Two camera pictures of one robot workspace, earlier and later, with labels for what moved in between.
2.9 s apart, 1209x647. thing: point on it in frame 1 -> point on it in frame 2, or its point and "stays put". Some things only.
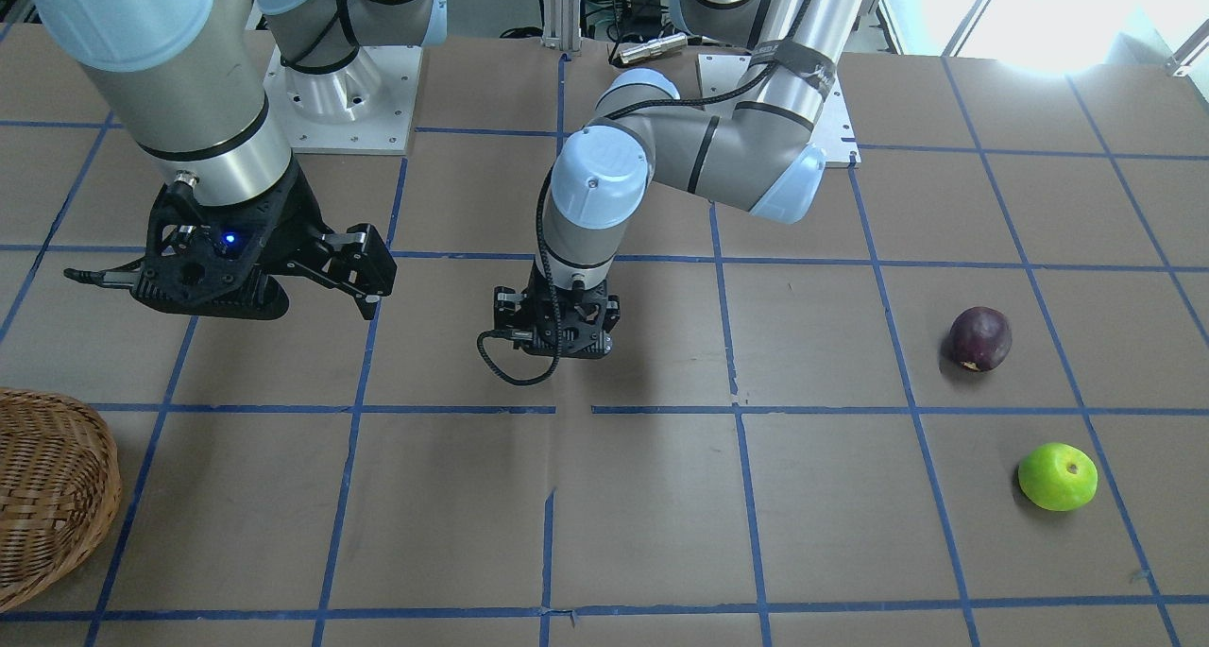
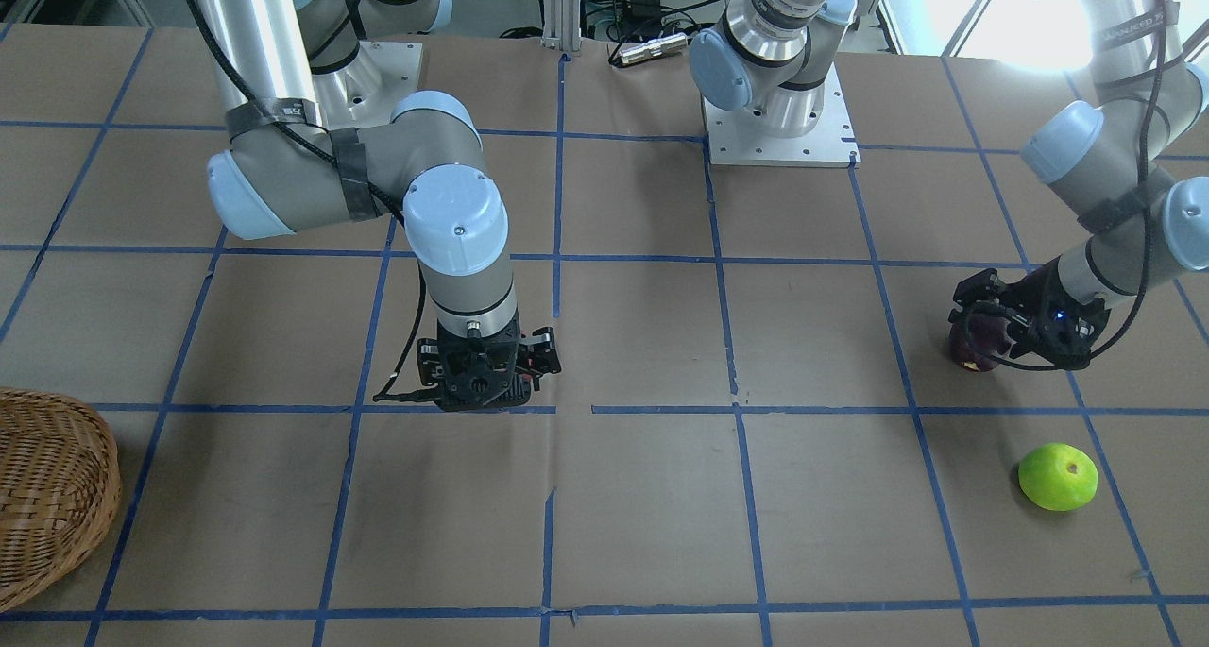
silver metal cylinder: (655, 46) stays put
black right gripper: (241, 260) -> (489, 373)
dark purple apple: (980, 338) stays put
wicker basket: (60, 487) stays put
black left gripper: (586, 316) -> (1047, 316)
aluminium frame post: (562, 24) stays put
